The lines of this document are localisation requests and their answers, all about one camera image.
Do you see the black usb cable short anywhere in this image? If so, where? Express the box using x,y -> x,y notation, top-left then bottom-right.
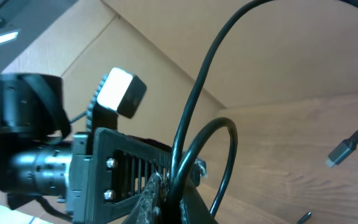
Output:
165,0 -> 358,224

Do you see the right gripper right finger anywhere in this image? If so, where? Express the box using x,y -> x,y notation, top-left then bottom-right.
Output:
180,178 -> 218,224

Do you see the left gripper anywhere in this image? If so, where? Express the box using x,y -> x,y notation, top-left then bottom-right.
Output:
65,127 -> 208,224

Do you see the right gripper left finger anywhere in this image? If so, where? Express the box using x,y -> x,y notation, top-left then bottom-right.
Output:
122,172 -> 165,224

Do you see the black usb cable long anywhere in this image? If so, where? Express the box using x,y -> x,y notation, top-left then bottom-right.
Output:
296,212 -> 312,224

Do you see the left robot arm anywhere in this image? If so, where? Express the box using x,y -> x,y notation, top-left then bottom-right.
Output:
0,69 -> 212,223

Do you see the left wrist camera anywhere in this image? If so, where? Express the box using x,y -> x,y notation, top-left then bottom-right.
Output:
96,67 -> 147,119

